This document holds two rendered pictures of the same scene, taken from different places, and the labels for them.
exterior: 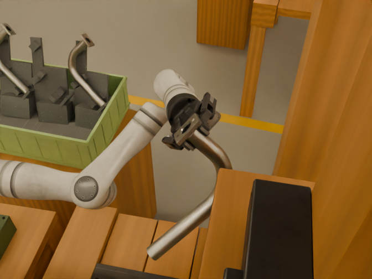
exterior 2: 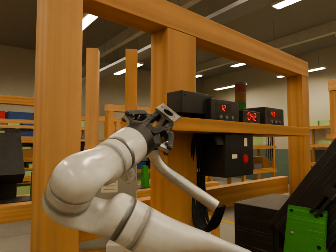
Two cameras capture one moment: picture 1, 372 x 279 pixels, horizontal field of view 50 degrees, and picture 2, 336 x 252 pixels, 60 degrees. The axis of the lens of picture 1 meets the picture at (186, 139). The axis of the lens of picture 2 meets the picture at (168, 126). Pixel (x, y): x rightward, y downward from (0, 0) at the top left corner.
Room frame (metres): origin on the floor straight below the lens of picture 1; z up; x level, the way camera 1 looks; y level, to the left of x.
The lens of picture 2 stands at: (1.04, 0.41, 1.47)
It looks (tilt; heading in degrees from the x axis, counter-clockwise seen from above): 3 degrees up; 217
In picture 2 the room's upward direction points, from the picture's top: straight up
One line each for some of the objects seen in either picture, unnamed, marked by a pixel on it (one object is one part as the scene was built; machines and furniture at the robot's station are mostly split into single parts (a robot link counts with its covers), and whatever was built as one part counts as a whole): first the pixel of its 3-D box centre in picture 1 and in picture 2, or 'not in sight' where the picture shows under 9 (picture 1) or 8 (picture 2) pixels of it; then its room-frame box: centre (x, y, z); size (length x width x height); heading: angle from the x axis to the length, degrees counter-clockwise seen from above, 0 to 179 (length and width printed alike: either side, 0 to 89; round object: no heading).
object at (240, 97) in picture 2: not in sight; (240, 98); (-0.19, -0.10, 1.67); 0.05 x 0.05 x 0.05
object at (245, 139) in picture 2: not in sight; (227, 154); (0.06, -0.06, 1.42); 0.17 x 0.12 x 0.15; 169
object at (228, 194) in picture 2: not in sight; (212, 198); (-0.08, -0.19, 1.23); 1.30 x 0.05 x 0.09; 169
